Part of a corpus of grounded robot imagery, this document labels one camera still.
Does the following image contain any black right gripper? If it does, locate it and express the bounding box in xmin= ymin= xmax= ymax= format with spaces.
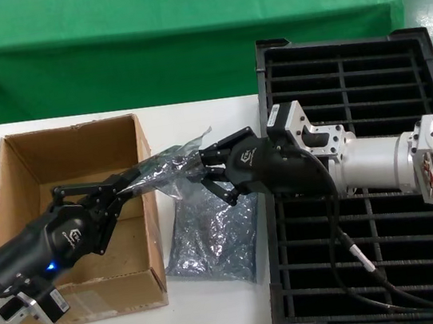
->
xmin=192 ymin=114 xmax=337 ymax=213

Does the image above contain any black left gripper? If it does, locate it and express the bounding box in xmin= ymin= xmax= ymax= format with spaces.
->
xmin=0 ymin=166 xmax=157 ymax=300

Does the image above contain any grey antistatic plastic bag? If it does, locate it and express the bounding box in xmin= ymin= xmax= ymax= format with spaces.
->
xmin=153 ymin=176 xmax=271 ymax=298
xmin=110 ymin=125 xmax=222 ymax=208

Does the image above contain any brown open cardboard box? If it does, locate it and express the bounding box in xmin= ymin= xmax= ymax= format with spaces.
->
xmin=0 ymin=112 xmax=174 ymax=324

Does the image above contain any black slotted plastic container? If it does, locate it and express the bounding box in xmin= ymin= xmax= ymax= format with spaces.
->
xmin=231 ymin=16 xmax=433 ymax=324

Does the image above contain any green tablecloth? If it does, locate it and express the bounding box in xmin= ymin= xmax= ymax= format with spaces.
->
xmin=0 ymin=0 xmax=415 ymax=131

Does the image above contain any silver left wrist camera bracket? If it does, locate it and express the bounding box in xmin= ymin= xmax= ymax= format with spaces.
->
xmin=0 ymin=283 xmax=73 ymax=324

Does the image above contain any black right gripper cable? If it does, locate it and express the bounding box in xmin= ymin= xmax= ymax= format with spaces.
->
xmin=304 ymin=135 xmax=433 ymax=324

